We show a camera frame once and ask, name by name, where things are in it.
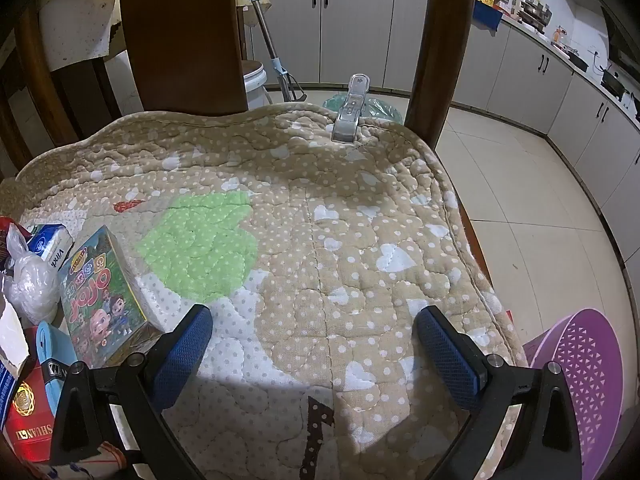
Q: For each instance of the blue white tissue pack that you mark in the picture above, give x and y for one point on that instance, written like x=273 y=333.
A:
x=50 y=242

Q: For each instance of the striped printed plastic bag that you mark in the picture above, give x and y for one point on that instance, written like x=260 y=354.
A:
x=85 y=462

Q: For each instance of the clear plastic bag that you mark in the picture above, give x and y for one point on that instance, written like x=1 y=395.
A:
x=35 y=280

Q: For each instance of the brown wooden chair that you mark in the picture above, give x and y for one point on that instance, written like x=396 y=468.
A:
x=185 y=35

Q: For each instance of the green bag lined bin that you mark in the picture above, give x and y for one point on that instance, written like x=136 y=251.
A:
x=380 y=109

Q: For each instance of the beige quilted heart blanket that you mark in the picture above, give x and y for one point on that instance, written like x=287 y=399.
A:
x=325 y=210

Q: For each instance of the wooden condiment rack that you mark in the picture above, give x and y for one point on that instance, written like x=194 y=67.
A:
x=535 y=10

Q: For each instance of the grey kitchen cabinets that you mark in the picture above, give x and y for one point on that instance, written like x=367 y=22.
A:
x=360 y=25

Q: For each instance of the white torn paper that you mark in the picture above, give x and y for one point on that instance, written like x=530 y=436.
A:
x=12 y=330

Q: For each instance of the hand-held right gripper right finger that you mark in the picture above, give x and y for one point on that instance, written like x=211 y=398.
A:
x=447 y=360

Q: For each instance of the white plastic bucket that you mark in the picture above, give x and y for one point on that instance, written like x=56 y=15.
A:
x=257 y=85

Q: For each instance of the dark wooden chair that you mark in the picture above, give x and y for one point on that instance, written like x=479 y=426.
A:
x=35 y=60

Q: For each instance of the green cartoon card box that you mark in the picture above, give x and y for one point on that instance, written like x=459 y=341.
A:
x=100 y=300

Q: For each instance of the black range hood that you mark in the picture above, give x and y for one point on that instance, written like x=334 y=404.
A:
x=622 y=42

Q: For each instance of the black gas stove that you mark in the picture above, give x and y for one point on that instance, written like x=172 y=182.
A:
x=615 y=85

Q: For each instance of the blue white small carton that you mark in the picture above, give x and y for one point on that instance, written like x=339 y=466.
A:
x=6 y=390

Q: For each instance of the purple perforated plastic basket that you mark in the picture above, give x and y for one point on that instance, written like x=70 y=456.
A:
x=585 y=360

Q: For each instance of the red box gold emblem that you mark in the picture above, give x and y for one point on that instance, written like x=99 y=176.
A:
x=30 y=410

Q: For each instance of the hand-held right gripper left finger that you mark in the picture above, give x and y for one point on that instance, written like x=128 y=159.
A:
x=182 y=355

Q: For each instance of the red snack packet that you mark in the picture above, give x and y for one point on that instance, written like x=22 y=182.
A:
x=6 y=227

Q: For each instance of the blue hanging cloth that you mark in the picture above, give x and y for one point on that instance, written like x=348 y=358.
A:
x=487 y=17

